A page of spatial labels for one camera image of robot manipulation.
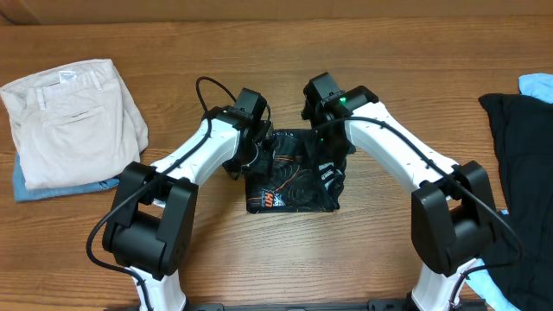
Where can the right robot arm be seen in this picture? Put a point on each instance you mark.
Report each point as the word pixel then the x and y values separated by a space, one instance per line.
pixel 453 213

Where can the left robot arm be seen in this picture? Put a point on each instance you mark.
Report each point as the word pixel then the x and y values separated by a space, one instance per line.
pixel 149 227

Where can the folded blue denim garment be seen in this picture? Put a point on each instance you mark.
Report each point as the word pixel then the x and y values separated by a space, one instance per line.
pixel 22 194

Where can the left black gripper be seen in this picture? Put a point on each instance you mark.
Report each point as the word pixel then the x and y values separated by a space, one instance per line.
pixel 263 167

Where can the black printed cycling jersey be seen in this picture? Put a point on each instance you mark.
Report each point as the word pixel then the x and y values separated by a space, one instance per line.
pixel 295 184

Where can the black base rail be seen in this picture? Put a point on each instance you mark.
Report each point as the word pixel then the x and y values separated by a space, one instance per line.
pixel 294 307

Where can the light blue garment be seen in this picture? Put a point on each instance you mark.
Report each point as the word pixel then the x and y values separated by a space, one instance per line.
pixel 537 85

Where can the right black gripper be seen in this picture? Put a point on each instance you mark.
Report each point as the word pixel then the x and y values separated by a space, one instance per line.
pixel 318 158

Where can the folded beige trousers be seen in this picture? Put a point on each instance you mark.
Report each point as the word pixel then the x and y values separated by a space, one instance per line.
pixel 73 125

